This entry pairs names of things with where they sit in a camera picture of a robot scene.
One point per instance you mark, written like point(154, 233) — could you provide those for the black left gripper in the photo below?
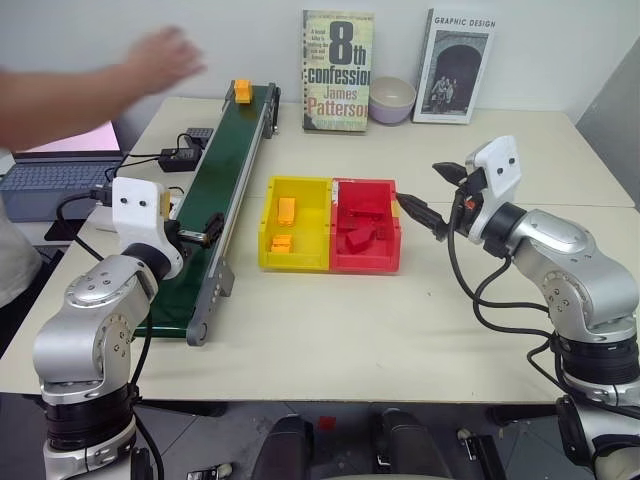
point(171, 231)

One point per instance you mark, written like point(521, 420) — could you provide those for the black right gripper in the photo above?
point(467, 215)

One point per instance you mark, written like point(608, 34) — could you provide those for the orange toy block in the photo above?
point(243, 91)
point(286, 210)
point(281, 244)

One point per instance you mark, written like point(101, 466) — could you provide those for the person's bare forearm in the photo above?
point(55, 102)

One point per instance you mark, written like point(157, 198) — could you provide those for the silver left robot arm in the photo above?
point(85, 325)

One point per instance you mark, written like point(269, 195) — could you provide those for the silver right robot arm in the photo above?
point(570, 280)

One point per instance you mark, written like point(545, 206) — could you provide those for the green conveyor belt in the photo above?
point(220, 200)

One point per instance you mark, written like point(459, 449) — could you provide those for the person's bare hand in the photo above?
point(162, 57)

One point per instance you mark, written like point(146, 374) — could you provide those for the black power adapter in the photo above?
point(179, 159)

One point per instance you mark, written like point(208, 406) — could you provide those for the red toy block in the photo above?
point(361, 241)

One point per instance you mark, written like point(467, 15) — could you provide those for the yellow plastic bin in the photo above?
point(300, 250)

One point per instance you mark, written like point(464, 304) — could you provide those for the lilac and cream bowl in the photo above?
point(392, 102)

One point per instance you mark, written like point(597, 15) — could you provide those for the red plastic bin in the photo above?
point(365, 262)

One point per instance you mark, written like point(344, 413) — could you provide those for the Graphic Design book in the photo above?
point(452, 70)

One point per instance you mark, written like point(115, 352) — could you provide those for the grey open laptop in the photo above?
point(55, 175)

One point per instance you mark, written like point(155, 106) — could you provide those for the grey partition panel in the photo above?
point(615, 135)

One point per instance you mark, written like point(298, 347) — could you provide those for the person's white shirt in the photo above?
point(12, 250)

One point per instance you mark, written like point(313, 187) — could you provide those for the small red floor piece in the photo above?
point(326, 423)

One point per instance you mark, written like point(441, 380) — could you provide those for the dark rounded shape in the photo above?
point(282, 450)
point(407, 445)

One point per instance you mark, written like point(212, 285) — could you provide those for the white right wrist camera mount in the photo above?
point(500, 170)

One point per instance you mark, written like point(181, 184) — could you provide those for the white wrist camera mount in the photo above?
point(135, 210)
point(500, 170)

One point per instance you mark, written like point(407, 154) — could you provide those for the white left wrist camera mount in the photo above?
point(135, 210)

